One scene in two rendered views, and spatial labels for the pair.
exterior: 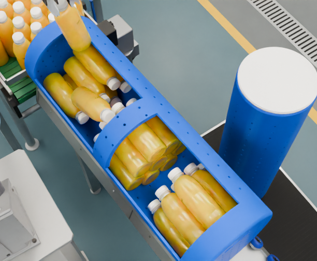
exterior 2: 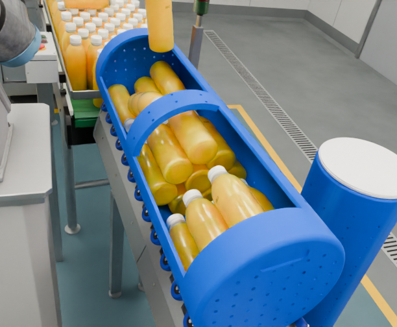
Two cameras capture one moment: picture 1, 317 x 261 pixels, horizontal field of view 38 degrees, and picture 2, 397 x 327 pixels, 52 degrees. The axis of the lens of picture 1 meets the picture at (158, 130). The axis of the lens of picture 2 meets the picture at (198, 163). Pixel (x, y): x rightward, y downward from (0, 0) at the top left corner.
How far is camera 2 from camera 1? 0.70 m
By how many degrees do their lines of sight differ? 26
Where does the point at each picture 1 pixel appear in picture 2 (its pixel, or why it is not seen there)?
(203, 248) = (229, 246)
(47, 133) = (93, 224)
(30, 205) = (19, 146)
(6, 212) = not seen: outside the picture
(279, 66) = (370, 156)
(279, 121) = (360, 207)
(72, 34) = (156, 20)
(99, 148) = (135, 127)
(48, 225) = (26, 169)
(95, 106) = (150, 93)
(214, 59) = not seen: hidden behind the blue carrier
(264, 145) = not seen: hidden behind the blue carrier
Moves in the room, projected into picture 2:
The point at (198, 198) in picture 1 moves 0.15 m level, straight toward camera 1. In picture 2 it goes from (242, 196) to (202, 248)
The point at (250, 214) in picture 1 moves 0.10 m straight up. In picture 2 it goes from (315, 225) to (337, 176)
